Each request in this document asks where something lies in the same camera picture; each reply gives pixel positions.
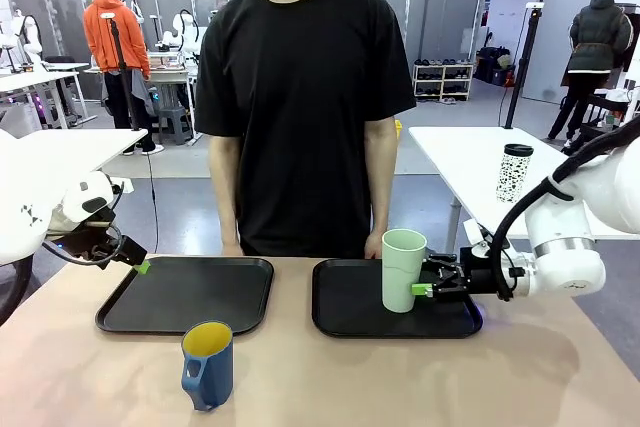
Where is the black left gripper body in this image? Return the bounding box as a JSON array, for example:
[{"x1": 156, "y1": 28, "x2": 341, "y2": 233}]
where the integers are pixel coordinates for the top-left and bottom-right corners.
[{"x1": 60, "y1": 224, "x2": 125, "y2": 269}]

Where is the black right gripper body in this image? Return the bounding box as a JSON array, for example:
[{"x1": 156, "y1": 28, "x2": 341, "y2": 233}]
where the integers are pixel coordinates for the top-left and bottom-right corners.
[{"x1": 458, "y1": 246, "x2": 502, "y2": 296}]

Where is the tall light green cup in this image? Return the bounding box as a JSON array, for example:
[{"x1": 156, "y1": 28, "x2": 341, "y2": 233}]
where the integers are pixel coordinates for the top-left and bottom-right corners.
[{"x1": 381, "y1": 229, "x2": 429, "y2": 314}]

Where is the black plastic tray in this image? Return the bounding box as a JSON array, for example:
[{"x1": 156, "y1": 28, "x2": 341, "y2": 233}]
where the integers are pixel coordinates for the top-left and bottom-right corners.
[
  {"x1": 94, "y1": 255, "x2": 275, "y2": 337},
  {"x1": 311, "y1": 258, "x2": 484, "y2": 340}
]

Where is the blue mug yellow inside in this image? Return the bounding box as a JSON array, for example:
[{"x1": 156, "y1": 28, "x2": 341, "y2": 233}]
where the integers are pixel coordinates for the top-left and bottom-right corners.
[{"x1": 180, "y1": 320, "x2": 235, "y2": 412}]

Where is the person's left forearm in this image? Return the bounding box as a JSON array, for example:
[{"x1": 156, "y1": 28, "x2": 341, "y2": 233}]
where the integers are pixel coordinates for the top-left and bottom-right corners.
[{"x1": 363, "y1": 116, "x2": 400, "y2": 241}]

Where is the person's right forearm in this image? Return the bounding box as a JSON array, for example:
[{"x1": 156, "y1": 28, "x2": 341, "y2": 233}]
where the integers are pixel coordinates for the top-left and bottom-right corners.
[{"x1": 208, "y1": 134, "x2": 246, "y2": 248}]

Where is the person's left hand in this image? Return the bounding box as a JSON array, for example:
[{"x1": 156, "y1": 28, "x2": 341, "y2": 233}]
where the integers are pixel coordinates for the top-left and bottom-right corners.
[{"x1": 363, "y1": 231, "x2": 385, "y2": 261}]

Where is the white black-spotted travel tumbler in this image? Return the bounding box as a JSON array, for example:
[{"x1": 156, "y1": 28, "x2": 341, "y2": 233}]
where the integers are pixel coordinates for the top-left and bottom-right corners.
[{"x1": 495, "y1": 143, "x2": 535, "y2": 204}]

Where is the white table with tumbler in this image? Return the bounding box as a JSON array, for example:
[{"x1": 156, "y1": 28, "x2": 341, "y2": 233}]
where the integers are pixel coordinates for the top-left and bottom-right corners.
[{"x1": 408, "y1": 125, "x2": 640, "y2": 261}]

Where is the grey plastic stool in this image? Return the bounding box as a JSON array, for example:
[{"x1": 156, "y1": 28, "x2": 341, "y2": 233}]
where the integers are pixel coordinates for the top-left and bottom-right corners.
[{"x1": 158, "y1": 105, "x2": 194, "y2": 146}]

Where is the black tripod pole white head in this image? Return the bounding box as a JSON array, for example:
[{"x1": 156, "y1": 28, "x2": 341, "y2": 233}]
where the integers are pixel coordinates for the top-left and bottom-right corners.
[{"x1": 99, "y1": 11, "x2": 144, "y2": 132}]

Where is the white background desk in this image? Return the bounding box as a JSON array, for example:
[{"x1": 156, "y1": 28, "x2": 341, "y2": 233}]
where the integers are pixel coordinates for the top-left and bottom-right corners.
[{"x1": 0, "y1": 62, "x2": 99, "y2": 131}]

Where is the background workbench with trays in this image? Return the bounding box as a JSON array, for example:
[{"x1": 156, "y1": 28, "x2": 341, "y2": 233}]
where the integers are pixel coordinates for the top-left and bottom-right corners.
[{"x1": 84, "y1": 49, "x2": 200, "y2": 146}]

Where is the wooden shoe rack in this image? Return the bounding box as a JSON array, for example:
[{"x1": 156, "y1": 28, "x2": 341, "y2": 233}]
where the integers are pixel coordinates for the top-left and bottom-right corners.
[{"x1": 412, "y1": 62, "x2": 475, "y2": 102}]

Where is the black rolling cart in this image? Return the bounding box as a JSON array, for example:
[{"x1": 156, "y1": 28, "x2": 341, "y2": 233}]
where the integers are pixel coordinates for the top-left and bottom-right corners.
[{"x1": 564, "y1": 91, "x2": 631, "y2": 156}]

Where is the black bags pile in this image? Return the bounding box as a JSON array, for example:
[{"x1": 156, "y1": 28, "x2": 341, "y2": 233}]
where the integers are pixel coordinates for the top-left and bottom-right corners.
[{"x1": 474, "y1": 46, "x2": 516, "y2": 87}]

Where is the person in orange hoodie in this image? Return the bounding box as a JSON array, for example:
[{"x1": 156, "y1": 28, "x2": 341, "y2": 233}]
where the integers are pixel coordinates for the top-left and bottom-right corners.
[{"x1": 82, "y1": 0, "x2": 165, "y2": 156}]

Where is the black stand pole orange light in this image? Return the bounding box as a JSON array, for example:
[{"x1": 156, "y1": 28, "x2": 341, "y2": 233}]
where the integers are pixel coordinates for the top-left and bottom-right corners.
[{"x1": 503, "y1": 2, "x2": 545, "y2": 130}]

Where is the person's torso black t-shirt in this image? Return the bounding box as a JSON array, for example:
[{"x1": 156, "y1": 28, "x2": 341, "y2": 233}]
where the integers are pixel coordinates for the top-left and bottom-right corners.
[{"x1": 193, "y1": 0, "x2": 418, "y2": 258}]

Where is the person in dark jacket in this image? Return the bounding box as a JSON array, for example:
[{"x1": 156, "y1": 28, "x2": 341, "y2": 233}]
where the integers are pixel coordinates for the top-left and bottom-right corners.
[{"x1": 547, "y1": 0, "x2": 635, "y2": 142}]

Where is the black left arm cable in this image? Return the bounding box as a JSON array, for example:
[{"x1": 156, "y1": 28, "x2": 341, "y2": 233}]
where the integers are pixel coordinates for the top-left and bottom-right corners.
[{"x1": 42, "y1": 181, "x2": 125, "y2": 267}]

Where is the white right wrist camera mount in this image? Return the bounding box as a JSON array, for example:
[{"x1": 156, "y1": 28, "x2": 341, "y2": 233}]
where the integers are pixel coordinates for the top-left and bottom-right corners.
[{"x1": 462, "y1": 219, "x2": 496, "y2": 254}]

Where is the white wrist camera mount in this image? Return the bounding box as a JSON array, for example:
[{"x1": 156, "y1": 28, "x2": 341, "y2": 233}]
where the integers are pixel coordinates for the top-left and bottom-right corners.
[
  {"x1": 462, "y1": 219, "x2": 496, "y2": 254},
  {"x1": 107, "y1": 176, "x2": 136, "y2": 196}
]

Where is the thin black hanging cable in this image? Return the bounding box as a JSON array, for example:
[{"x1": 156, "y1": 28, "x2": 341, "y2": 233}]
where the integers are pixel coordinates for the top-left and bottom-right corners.
[{"x1": 146, "y1": 152, "x2": 160, "y2": 254}]

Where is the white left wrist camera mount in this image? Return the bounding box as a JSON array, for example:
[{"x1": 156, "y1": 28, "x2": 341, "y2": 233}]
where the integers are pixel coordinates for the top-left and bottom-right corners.
[{"x1": 107, "y1": 176, "x2": 136, "y2": 196}]

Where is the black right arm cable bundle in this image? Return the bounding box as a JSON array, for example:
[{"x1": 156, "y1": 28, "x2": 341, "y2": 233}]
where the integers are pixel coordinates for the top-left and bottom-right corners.
[{"x1": 492, "y1": 116, "x2": 640, "y2": 302}]

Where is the white metal frame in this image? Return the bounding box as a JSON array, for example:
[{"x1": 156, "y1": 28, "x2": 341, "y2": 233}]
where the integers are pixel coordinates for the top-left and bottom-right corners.
[{"x1": 619, "y1": 79, "x2": 640, "y2": 124}]

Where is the white background robot with cables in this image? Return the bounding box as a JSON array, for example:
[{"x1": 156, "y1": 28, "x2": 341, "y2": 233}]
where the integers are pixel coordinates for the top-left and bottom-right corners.
[{"x1": 162, "y1": 9, "x2": 206, "y2": 56}]

